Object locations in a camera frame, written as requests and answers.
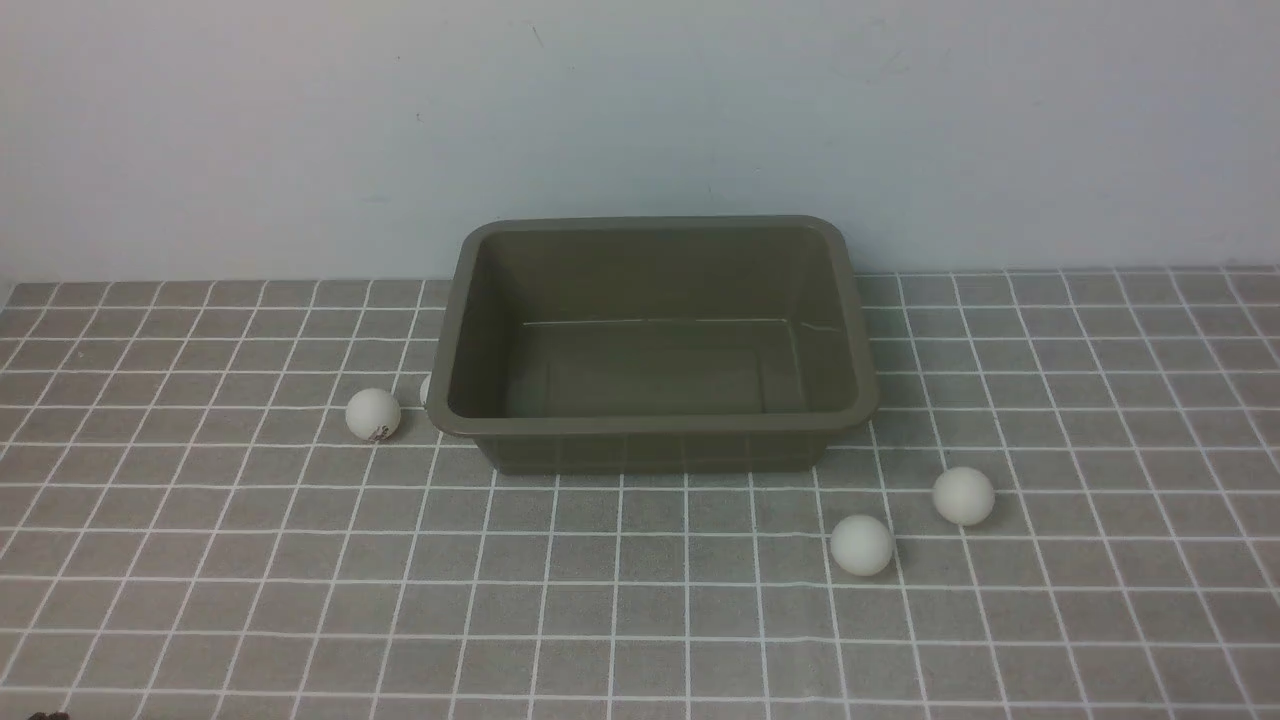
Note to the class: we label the white ping-pong ball with mark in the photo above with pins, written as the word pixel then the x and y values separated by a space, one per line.
pixel 373 414

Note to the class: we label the white ping-pong ball front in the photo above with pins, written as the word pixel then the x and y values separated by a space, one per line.
pixel 861 545

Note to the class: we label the white ping-pong ball right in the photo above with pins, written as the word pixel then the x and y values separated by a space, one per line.
pixel 964 496

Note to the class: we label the olive green plastic bin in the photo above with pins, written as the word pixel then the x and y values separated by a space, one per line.
pixel 653 345

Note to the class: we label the grey grid-pattern table mat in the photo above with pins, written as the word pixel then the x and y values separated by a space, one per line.
pixel 190 531

